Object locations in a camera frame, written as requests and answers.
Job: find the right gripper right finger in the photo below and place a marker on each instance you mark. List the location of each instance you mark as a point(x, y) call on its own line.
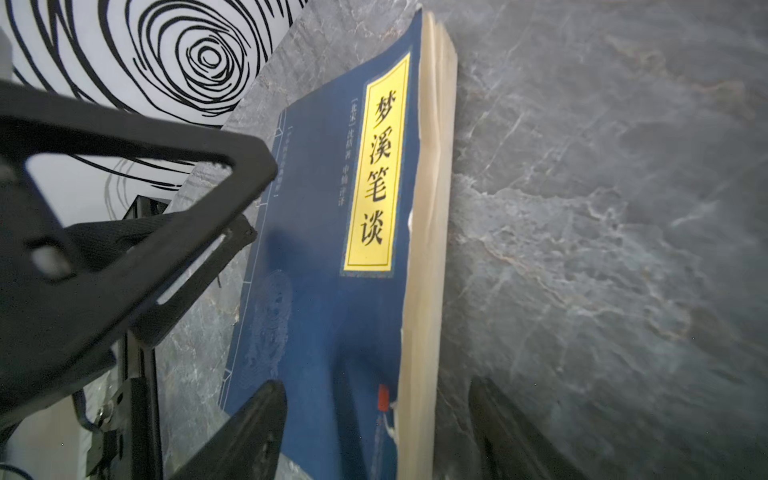
point(510, 445)

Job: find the navy blue small book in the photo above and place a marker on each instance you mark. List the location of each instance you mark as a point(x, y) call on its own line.
point(342, 294)

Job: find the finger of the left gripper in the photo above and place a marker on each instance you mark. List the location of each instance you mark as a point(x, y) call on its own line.
point(69, 293)

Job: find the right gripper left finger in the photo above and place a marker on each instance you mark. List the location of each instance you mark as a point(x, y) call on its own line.
point(248, 444)

